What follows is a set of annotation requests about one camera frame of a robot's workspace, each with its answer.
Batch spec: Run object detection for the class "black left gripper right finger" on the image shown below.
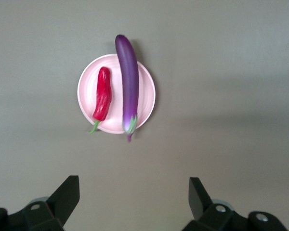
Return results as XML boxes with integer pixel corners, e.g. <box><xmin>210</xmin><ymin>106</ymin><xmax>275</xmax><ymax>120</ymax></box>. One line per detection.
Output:
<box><xmin>183</xmin><ymin>177</ymin><xmax>286</xmax><ymax>231</ymax></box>

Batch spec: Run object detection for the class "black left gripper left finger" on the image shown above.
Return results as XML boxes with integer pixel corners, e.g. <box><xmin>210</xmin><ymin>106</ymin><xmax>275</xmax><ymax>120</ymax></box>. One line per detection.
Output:
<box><xmin>0</xmin><ymin>175</ymin><xmax>80</xmax><ymax>231</ymax></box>

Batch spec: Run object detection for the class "red chili pepper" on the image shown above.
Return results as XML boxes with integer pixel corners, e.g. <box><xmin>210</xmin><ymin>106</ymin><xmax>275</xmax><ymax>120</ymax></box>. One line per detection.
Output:
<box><xmin>88</xmin><ymin>66</ymin><xmax>112</xmax><ymax>134</ymax></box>

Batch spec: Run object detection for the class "long purple eggplant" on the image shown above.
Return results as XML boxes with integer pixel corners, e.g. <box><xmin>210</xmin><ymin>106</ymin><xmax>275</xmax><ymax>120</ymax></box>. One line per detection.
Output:
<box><xmin>115</xmin><ymin>34</ymin><xmax>140</xmax><ymax>143</ymax></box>

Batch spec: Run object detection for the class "brown table cloth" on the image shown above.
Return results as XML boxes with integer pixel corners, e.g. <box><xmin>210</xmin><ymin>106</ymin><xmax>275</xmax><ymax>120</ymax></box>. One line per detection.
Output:
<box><xmin>0</xmin><ymin>0</ymin><xmax>289</xmax><ymax>231</ymax></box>

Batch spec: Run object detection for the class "pink round plate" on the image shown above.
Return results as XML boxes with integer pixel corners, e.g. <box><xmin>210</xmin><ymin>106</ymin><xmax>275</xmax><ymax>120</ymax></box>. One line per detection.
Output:
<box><xmin>77</xmin><ymin>53</ymin><xmax>156</xmax><ymax>134</ymax></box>

